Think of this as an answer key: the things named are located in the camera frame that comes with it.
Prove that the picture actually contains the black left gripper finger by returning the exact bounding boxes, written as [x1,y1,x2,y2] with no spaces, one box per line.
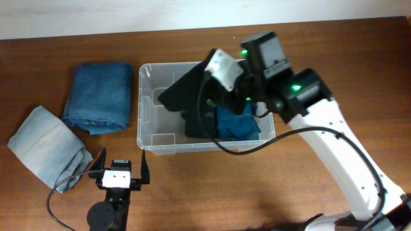
[141,150,150,184]
[89,148,107,171]

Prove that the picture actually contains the teal blue garment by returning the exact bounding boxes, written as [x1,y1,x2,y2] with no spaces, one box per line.
[216,103,261,141]

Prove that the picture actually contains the light blue jeans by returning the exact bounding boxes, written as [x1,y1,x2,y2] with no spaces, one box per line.
[7,106,93,193]

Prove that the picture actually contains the large black garment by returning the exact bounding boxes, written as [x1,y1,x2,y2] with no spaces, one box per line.
[157,48,216,112]

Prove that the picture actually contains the small black garment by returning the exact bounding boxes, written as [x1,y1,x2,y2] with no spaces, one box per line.
[180,108,218,139]

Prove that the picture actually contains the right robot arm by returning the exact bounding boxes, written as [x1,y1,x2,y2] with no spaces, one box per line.
[204,31,410,230]

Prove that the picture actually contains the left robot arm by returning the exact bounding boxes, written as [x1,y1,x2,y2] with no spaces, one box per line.
[87,149,150,231]

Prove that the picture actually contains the dark blue folded jeans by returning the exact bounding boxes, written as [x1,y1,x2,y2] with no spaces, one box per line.
[62,62,133,135]

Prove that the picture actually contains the clear plastic storage bin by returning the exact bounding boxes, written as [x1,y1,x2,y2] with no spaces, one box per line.
[137,59,276,156]

